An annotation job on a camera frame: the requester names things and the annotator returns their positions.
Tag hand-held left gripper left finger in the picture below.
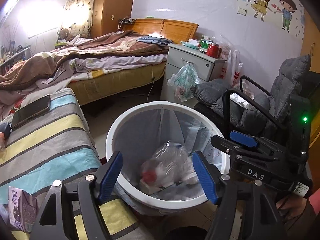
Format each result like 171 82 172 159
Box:
29 151 123 240

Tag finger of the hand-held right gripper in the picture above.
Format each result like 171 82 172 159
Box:
229 131 288 153
211 135 275 163

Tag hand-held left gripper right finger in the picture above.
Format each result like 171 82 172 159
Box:
192 151 287 240

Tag white trash bin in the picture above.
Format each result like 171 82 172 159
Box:
105 101 231 210

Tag clear crushed plastic bottle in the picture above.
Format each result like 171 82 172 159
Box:
140 141 194 188

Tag person's right hand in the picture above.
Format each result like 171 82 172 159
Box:
276 192 320 223

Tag white crumpled paper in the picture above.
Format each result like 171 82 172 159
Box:
229 92 250 108

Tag grey padded chair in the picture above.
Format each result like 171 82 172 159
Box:
190 54 312 140

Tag grey bin liner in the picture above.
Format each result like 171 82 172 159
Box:
117 105 220 200

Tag white red-print plastic bag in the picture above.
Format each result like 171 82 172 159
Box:
220 49 244 88

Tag hanging clear plastic bag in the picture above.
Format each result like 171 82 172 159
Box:
167 61 202 102

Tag white nightstand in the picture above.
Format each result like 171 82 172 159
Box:
160 43 224 102

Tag red canister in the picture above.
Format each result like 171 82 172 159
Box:
206 42 223 58

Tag bed with yellow mattress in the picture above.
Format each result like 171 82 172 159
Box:
0 30 168 110

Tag purple drink carton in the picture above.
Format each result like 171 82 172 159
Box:
8 186 38 233

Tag green boxes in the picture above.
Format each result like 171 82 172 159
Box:
199 35 213 53

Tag dark smartphone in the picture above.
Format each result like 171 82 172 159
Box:
11 94 51 128

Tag teal tissue pack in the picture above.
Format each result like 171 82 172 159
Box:
181 40 200 49

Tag lavender bedsheet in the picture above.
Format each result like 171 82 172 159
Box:
0 52 167 105

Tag small pink bottle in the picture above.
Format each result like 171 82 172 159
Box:
0 132 8 158

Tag dark blue case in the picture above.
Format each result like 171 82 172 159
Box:
0 123 12 140

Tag wooden headboard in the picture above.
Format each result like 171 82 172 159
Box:
119 18 199 44

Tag blue folded clothes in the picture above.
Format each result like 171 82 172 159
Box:
136 36 173 46

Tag brown blanket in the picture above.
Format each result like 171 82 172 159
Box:
0 30 170 90

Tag brown teddy bear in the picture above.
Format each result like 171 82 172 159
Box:
58 27 75 42

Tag cluttered white shelf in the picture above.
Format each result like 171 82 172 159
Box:
0 44 32 68

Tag window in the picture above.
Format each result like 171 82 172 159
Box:
26 17 64 39

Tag wooden wardrobe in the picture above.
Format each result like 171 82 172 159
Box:
90 0 138 39

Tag patterned curtain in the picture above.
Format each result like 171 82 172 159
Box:
61 0 97 39

